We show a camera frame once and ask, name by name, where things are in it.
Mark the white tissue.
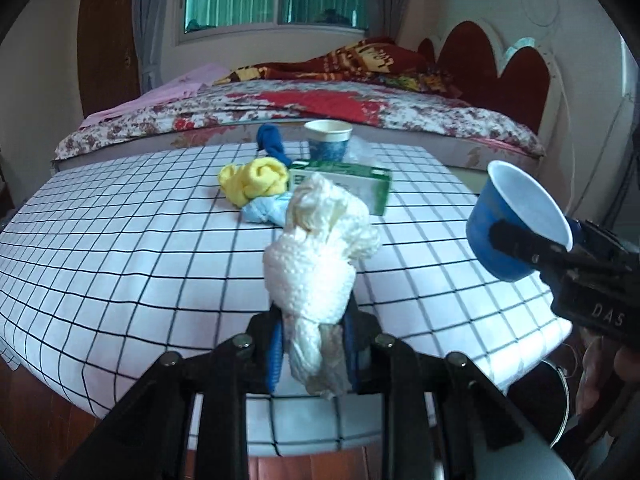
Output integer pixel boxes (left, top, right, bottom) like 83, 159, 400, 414
262, 172, 381, 399

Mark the light blue knotted cloth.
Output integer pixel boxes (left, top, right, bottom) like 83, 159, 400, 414
241, 192, 292, 228

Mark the green white carton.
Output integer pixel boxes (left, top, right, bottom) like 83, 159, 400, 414
288, 159, 393, 217

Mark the yellow knotted cloth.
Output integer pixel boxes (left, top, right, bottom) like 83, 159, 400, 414
218, 157, 288, 208

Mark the clear plastic bag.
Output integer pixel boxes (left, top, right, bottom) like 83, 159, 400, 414
343, 136, 380, 167

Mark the blue patterned paper cup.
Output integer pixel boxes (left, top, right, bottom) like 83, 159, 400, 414
304, 119, 352, 162

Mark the black trash bucket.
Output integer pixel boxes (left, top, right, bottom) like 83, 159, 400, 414
506, 361, 570, 446

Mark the person's right hand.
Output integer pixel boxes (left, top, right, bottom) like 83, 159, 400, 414
576, 330, 639, 415

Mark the white grid tablecloth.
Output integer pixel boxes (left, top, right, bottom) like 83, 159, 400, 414
0, 138, 574, 458

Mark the bed with floral sheet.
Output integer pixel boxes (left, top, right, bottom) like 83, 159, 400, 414
53, 80, 546, 162

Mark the red heart-shaped headboard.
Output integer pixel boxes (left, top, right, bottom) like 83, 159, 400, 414
418, 20, 561, 145

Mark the red patterned blanket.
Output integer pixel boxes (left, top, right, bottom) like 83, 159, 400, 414
217, 37, 462, 99

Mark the pink bed sheet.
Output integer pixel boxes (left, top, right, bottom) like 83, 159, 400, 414
79, 63, 230, 129

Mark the dark wooden door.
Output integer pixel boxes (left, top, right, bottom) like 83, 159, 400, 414
77, 0, 140, 116

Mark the white charging cable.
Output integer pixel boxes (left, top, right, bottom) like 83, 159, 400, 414
549, 44, 576, 221

